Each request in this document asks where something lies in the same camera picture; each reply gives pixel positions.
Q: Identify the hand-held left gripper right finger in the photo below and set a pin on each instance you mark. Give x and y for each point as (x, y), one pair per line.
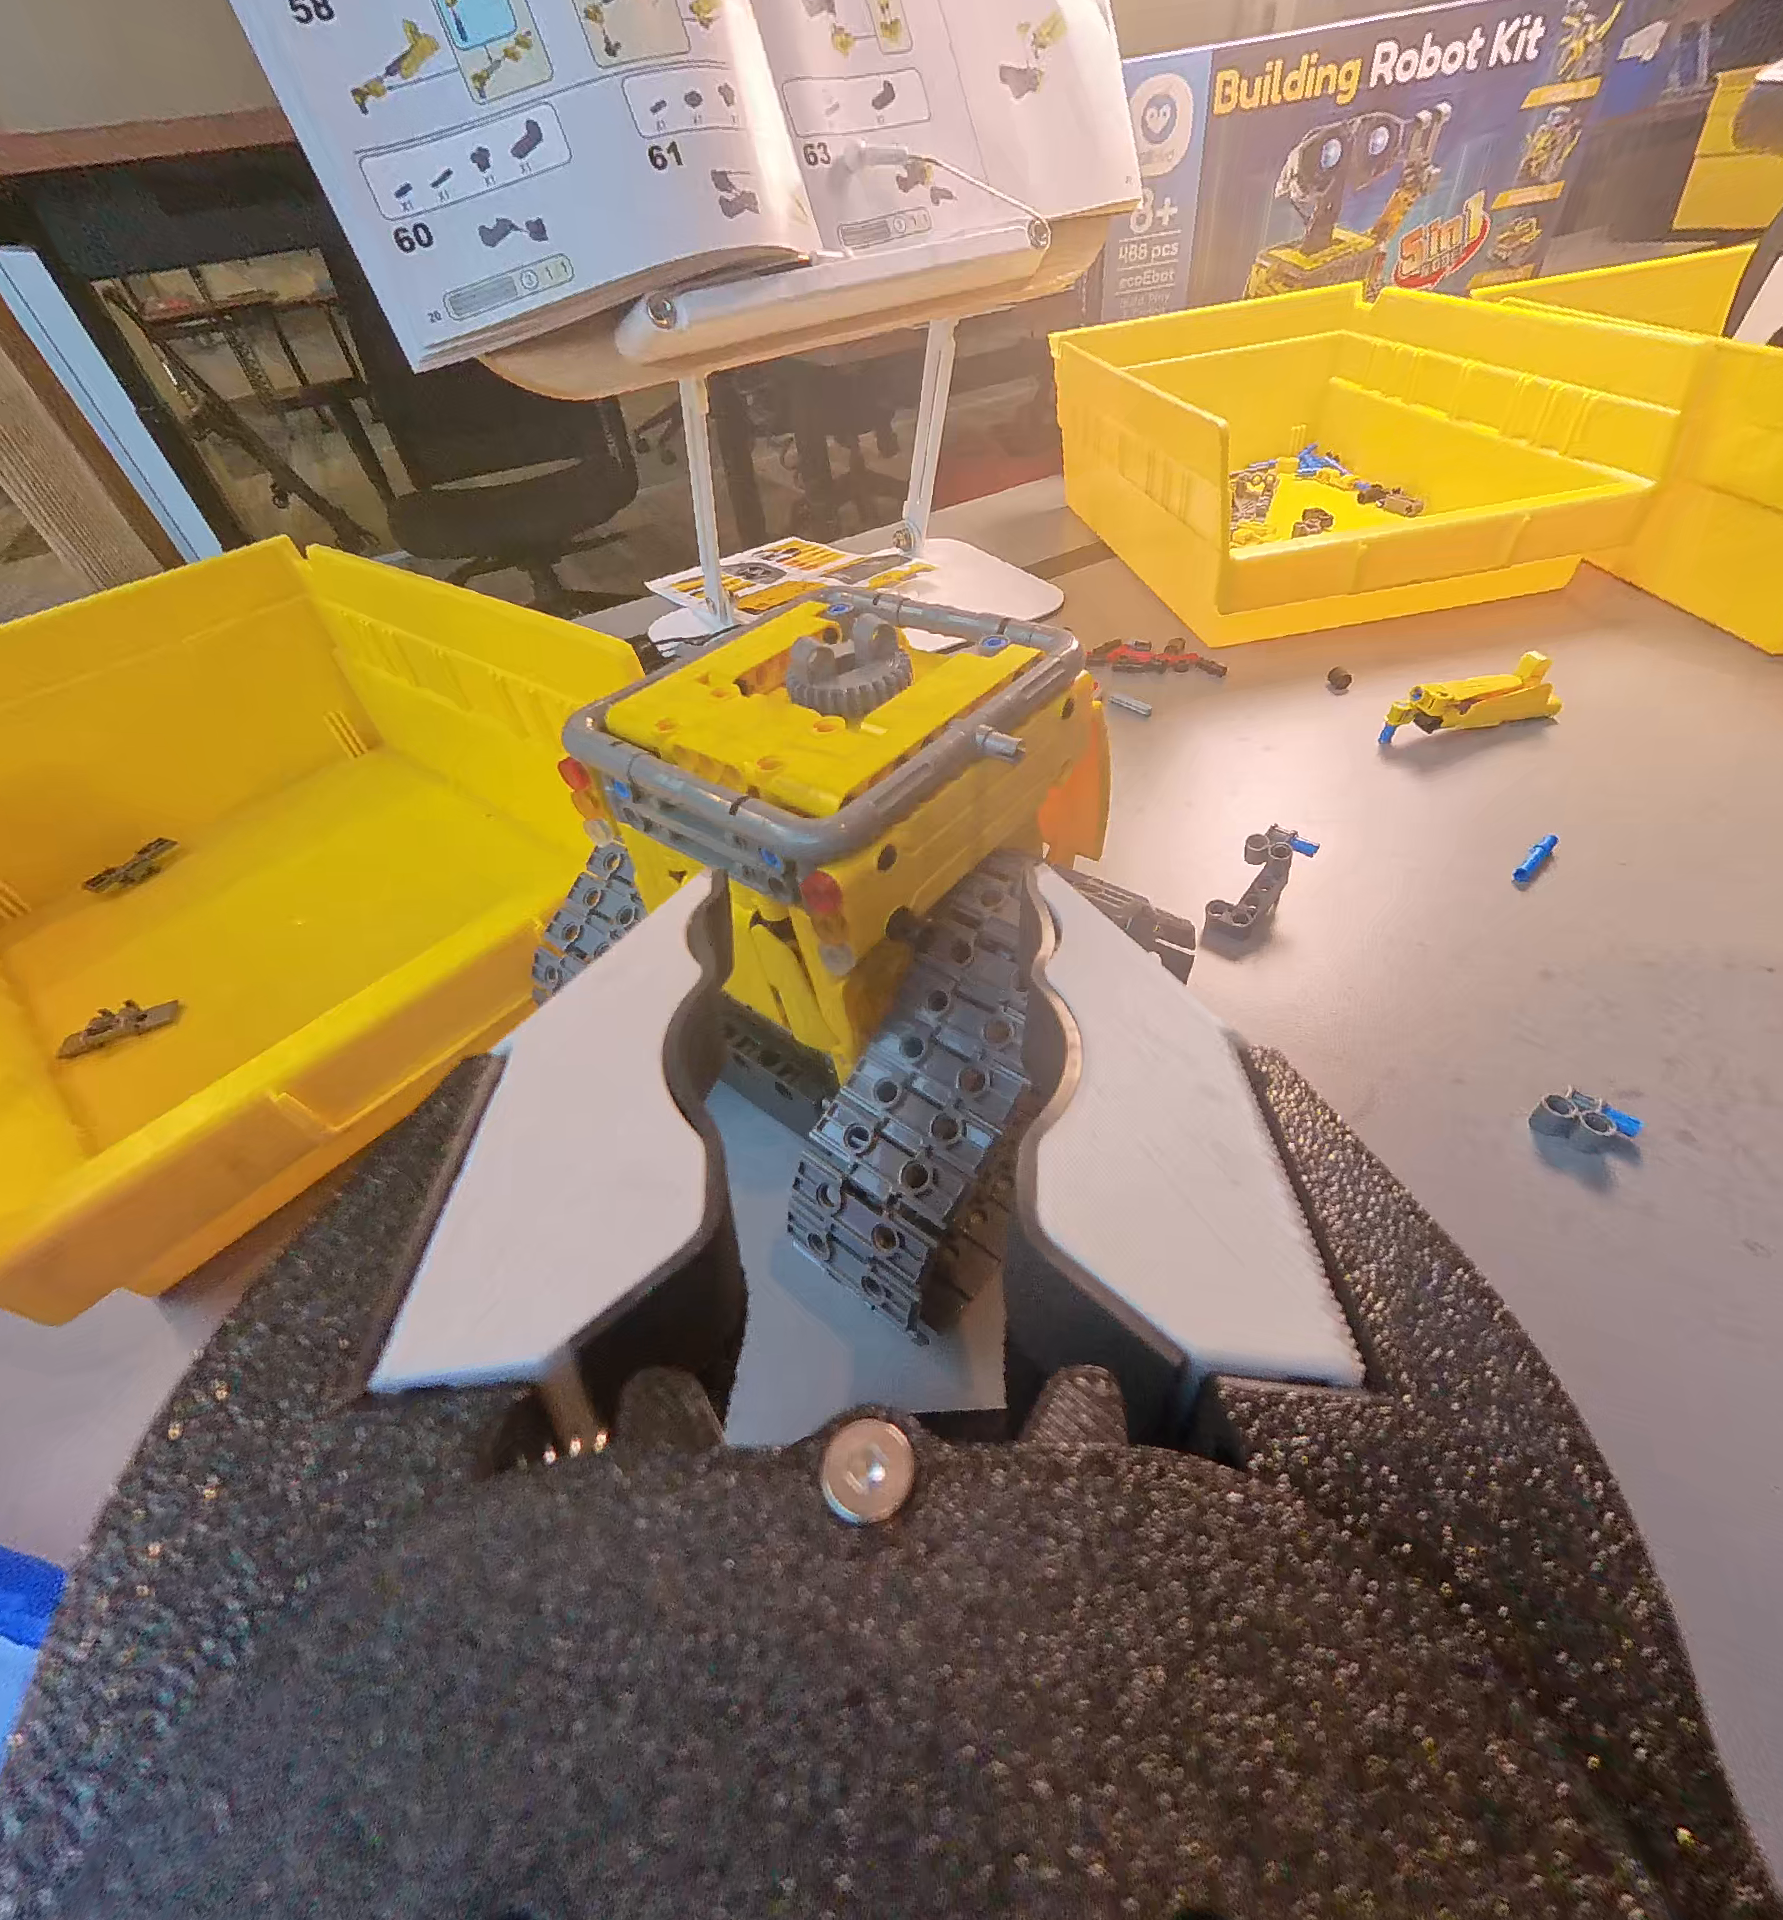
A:
(1206, 1203)

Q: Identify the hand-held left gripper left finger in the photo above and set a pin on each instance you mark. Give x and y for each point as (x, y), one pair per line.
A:
(546, 1203)

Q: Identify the grey bent beam piece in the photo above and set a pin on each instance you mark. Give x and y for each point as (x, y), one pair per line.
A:
(1243, 902)

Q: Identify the small grey connector piece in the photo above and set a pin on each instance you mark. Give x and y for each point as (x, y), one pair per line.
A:
(1576, 1119)

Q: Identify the blue axle pin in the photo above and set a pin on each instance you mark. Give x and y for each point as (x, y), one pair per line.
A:
(1536, 859)

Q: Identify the yellow toy tracked robot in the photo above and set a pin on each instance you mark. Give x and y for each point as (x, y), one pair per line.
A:
(833, 750)

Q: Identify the large yellow bin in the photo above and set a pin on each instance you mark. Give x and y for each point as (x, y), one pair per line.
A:
(1161, 513)

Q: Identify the dark grey link piece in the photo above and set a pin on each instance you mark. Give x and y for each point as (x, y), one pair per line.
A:
(118, 1028)
(135, 867)

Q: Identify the grey desk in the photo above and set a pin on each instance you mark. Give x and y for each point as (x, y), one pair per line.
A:
(1610, 1352)

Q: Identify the yellow bins stack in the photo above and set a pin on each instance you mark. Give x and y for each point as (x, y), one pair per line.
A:
(1733, 181)

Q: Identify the wide yellow bin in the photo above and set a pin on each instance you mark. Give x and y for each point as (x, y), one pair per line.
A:
(233, 962)

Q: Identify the blue printed cardboard box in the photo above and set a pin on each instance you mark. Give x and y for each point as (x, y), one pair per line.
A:
(1373, 92)

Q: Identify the small yellow block assembly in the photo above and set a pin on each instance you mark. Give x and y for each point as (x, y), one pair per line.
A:
(1466, 708)

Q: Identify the pile of small building pieces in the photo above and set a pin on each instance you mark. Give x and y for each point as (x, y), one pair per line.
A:
(1157, 656)

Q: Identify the printed sticker sheet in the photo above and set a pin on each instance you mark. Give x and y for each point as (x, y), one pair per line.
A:
(802, 565)

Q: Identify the black office chair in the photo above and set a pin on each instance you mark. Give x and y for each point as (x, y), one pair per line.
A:
(501, 450)

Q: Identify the white book stand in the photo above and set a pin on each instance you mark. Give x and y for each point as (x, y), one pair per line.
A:
(833, 301)

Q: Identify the instruction booklet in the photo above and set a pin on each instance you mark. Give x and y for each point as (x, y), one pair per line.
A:
(533, 151)

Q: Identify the dark work table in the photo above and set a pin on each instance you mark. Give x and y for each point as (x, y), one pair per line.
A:
(83, 151)

